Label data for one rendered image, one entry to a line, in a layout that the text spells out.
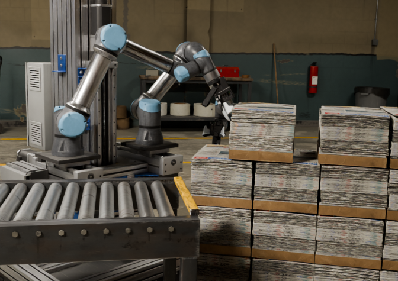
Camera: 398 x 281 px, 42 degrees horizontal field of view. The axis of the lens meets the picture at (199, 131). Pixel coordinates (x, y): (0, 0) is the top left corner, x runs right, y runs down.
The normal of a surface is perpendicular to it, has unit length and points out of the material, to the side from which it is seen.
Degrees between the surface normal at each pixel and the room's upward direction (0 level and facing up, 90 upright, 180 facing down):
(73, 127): 97
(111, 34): 83
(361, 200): 90
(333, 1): 90
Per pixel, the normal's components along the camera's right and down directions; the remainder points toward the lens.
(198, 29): 0.17, 0.15
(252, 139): -0.18, 0.15
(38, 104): -0.72, 0.09
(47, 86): 0.69, 0.13
